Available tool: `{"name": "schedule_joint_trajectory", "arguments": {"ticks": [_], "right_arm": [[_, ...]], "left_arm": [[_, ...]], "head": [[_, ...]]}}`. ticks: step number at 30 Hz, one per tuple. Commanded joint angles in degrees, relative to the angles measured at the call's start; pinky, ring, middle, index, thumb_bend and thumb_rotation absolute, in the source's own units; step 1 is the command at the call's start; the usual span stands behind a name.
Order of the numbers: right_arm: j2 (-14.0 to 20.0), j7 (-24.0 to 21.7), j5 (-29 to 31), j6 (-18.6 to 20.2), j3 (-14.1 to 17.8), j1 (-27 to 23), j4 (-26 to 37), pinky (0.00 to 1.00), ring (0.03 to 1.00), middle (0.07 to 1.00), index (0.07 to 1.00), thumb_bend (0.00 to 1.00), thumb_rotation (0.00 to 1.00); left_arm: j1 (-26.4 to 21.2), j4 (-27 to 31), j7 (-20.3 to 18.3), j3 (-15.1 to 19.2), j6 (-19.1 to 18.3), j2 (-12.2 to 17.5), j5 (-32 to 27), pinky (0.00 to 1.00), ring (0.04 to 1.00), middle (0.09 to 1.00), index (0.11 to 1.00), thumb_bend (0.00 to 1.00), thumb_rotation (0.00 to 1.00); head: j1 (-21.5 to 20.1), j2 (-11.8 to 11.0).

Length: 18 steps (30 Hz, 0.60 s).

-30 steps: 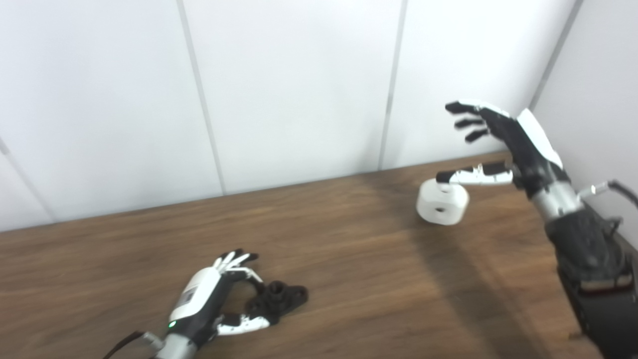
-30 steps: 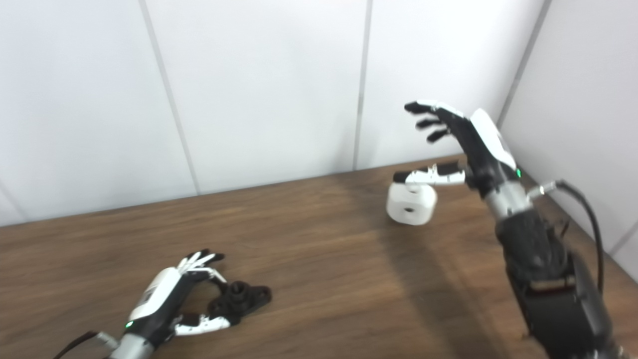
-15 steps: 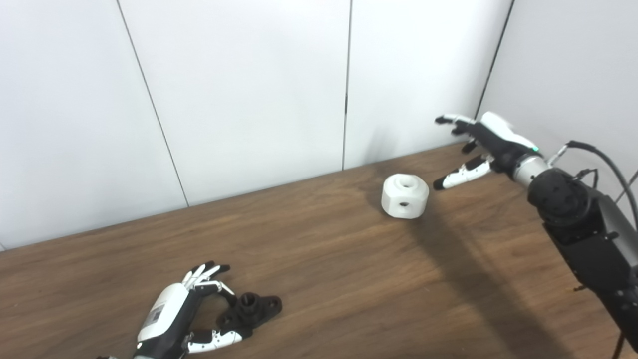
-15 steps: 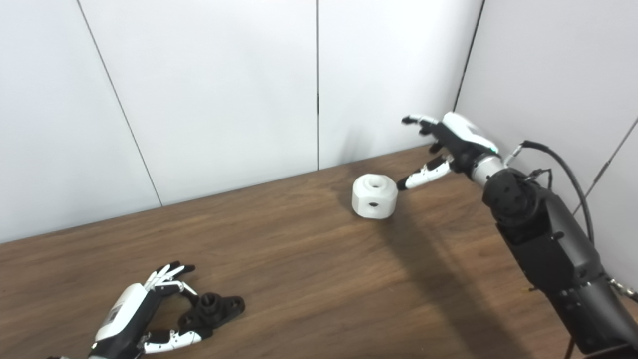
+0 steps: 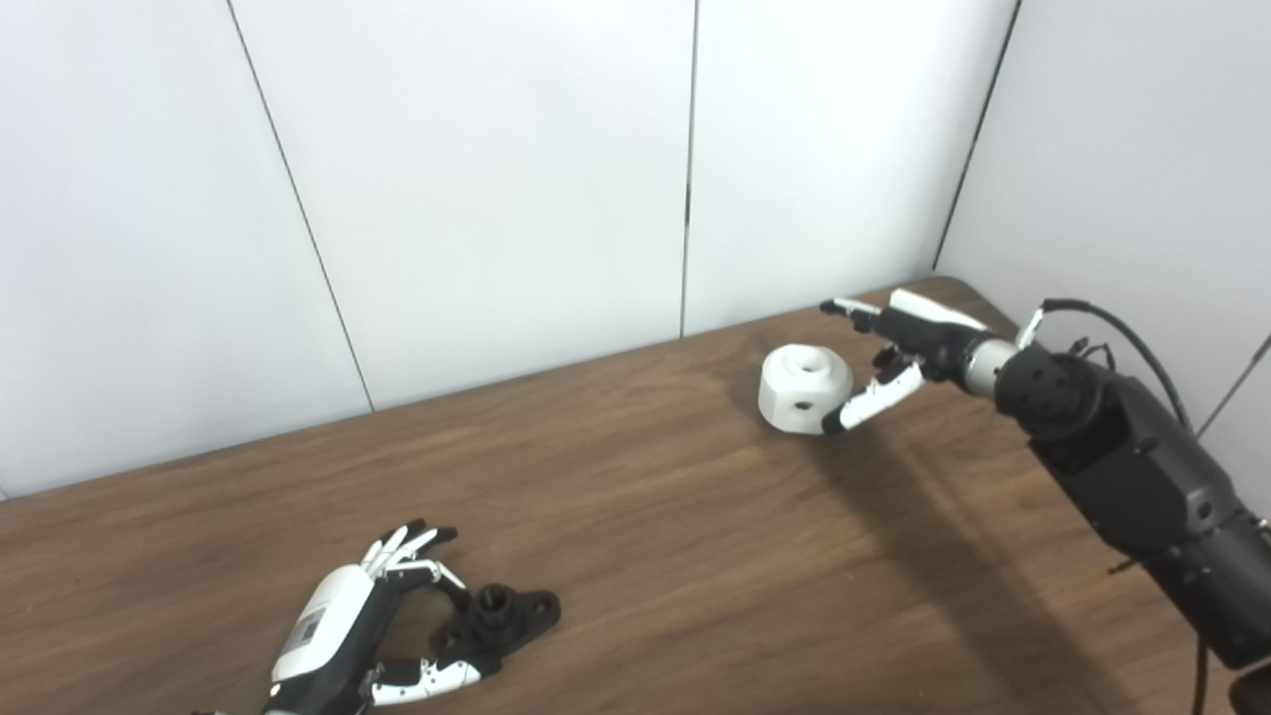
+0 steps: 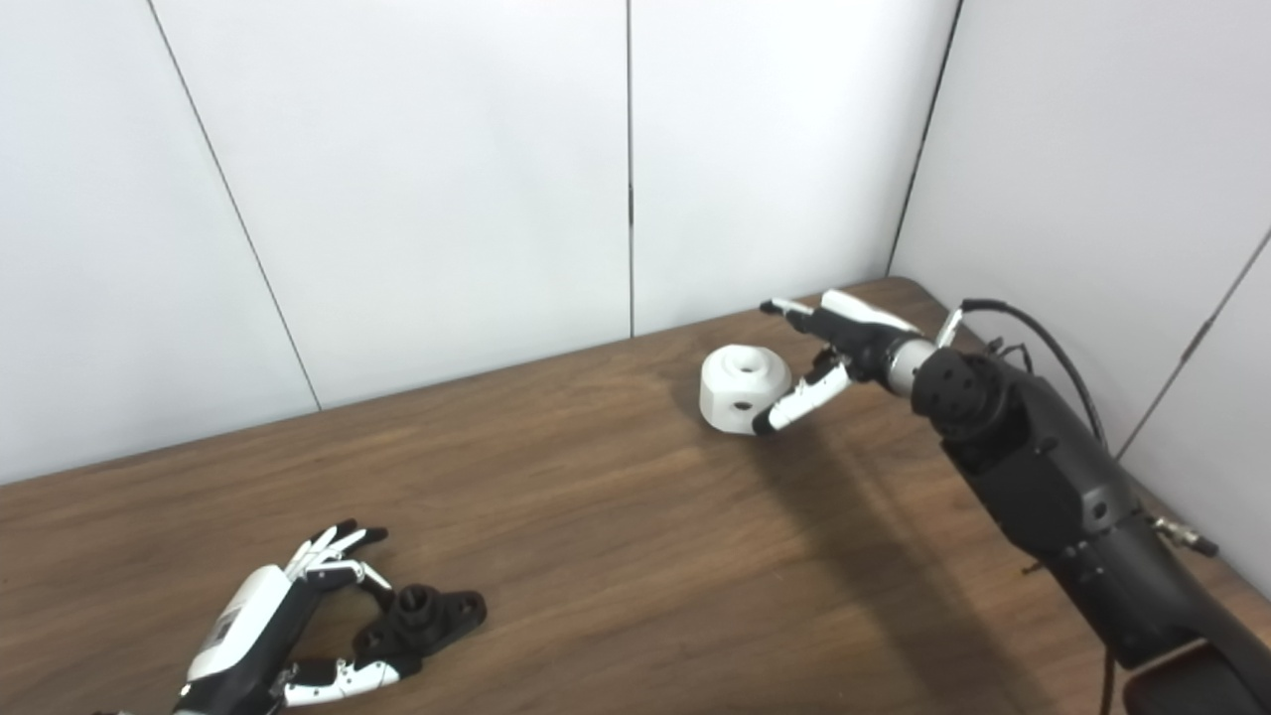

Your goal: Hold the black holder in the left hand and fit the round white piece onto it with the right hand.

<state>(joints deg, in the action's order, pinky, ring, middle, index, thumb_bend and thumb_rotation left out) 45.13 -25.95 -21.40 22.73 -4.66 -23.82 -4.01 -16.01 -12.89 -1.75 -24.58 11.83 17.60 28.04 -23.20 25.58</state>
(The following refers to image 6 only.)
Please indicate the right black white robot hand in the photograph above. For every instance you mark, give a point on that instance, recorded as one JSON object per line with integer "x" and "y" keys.
{"x": 854, "y": 333}

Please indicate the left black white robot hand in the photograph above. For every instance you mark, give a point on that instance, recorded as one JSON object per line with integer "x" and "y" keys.
{"x": 253, "y": 621}

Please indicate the round white piece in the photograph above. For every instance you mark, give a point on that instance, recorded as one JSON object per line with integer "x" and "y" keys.
{"x": 735, "y": 382}

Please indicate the black holder with flange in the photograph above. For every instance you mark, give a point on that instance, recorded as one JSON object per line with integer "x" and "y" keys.
{"x": 422, "y": 616}

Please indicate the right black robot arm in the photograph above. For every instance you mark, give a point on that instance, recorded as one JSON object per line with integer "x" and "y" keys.
{"x": 1053, "y": 477}

